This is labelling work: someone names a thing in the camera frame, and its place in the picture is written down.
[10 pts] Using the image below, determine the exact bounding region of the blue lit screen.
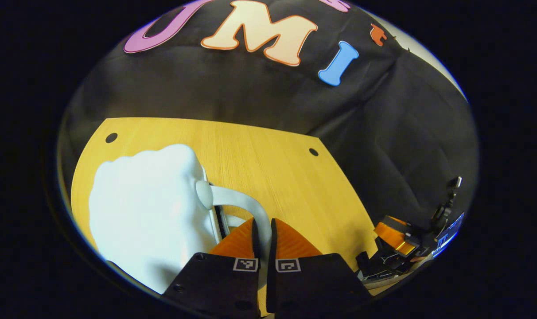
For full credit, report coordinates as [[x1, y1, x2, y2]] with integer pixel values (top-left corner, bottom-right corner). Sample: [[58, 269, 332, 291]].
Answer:
[[432, 213, 465, 258]]

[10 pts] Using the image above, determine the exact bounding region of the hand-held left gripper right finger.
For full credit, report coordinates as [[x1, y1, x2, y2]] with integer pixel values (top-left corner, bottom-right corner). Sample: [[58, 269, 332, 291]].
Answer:
[[266, 217, 372, 317]]

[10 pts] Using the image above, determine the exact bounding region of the light blue suitcase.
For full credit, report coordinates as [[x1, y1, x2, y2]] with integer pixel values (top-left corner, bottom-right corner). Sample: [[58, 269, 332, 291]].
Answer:
[[89, 144, 272, 295]]

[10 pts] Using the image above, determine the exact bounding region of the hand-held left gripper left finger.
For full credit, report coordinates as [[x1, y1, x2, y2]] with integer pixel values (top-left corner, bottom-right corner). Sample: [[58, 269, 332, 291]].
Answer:
[[161, 217, 261, 319]]

